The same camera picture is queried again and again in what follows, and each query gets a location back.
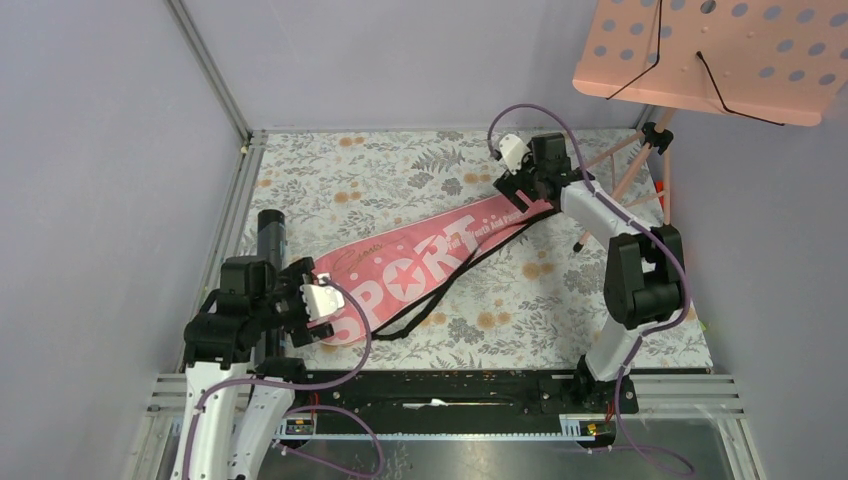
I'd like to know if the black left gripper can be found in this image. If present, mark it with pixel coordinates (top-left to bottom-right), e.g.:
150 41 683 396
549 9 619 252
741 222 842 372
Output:
253 257 334 343

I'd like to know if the black shuttlecock tube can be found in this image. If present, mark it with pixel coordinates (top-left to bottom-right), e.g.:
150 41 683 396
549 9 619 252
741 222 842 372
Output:
257 209 286 358

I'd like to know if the pink racket bag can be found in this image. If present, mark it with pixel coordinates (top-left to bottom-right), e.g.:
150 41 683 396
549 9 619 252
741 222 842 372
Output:
315 196 551 331

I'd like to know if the floral fern tablecloth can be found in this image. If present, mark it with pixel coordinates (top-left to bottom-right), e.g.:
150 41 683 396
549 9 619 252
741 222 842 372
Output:
211 129 713 372

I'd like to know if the pink music stand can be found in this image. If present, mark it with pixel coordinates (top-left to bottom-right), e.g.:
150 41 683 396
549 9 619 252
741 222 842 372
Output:
573 1 847 252

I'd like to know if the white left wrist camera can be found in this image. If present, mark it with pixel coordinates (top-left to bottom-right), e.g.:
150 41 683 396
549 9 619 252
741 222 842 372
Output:
300 284 345 323

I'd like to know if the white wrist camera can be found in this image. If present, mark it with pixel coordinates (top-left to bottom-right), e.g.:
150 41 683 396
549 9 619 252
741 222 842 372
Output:
300 284 345 323
494 134 531 175

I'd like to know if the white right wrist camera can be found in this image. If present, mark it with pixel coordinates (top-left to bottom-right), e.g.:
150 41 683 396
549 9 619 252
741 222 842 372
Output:
494 134 531 175

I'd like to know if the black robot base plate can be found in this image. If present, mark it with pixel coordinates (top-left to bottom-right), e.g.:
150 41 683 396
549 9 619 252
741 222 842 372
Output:
275 370 639 440

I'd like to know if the aluminium frame rail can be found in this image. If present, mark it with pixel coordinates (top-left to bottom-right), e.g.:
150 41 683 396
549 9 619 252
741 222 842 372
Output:
132 0 270 480

